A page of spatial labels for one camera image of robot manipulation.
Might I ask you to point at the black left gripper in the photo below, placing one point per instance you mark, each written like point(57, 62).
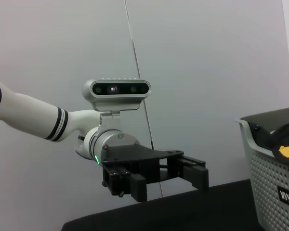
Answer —
point(125, 163)

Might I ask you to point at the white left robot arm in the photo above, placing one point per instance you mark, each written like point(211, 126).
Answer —
point(26, 108)

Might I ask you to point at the black tablecloth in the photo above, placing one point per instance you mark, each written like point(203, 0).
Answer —
point(183, 211)

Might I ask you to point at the grey perforated storage box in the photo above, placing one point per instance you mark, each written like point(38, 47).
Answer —
point(265, 173)

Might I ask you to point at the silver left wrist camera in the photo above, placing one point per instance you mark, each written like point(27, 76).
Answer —
point(118, 90)

